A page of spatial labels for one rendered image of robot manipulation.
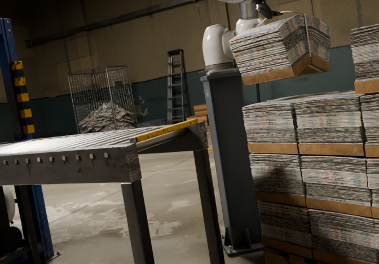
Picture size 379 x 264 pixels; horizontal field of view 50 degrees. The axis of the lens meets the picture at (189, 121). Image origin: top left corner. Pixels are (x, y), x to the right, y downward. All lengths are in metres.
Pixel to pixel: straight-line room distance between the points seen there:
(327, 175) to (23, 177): 1.19
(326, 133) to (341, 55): 6.80
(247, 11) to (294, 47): 0.52
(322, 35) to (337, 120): 0.54
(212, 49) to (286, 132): 0.71
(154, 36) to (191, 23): 1.04
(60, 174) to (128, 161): 0.32
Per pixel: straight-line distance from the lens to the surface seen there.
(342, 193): 1.72
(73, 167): 1.49
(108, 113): 9.46
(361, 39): 1.58
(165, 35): 9.87
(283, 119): 1.80
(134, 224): 1.38
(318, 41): 2.01
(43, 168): 1.60
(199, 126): 1.73
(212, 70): 2.26
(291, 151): 1.81
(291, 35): 1.84
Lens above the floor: 0.95
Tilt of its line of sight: 5 degrees down
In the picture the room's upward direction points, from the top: 9 degrees counter-clockwise
